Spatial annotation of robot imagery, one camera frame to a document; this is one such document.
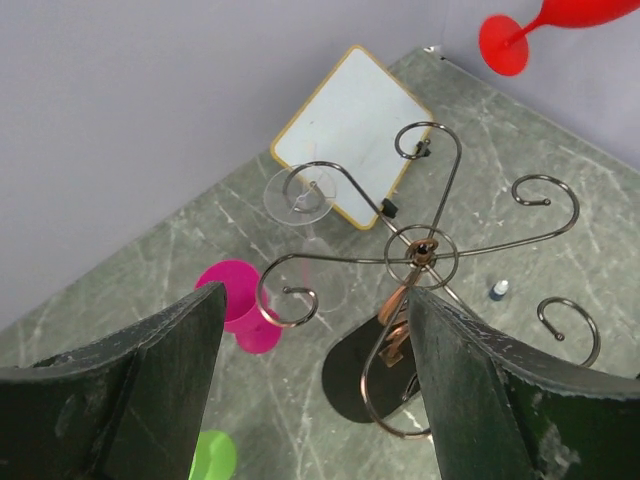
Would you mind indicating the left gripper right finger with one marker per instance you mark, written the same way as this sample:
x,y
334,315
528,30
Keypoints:
x,y
501,409

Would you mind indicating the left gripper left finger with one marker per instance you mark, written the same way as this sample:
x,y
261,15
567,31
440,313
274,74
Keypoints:
x,y
128,406

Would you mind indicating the pink wine glass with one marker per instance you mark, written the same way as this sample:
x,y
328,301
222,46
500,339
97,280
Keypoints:
x,y
253,333

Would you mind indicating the clear wine glass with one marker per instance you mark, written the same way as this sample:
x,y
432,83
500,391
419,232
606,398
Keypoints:
x,y
300,197

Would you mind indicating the red wine glass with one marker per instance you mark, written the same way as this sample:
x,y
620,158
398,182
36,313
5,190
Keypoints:
x,y
503,43

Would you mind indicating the green wine glass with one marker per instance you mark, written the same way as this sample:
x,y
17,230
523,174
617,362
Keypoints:
x,y
215,456

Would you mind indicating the small blue bottle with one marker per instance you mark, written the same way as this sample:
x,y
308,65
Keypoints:
x,y
499,290

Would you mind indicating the small whiteboard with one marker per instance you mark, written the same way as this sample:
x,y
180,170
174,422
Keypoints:
x,y
352,119

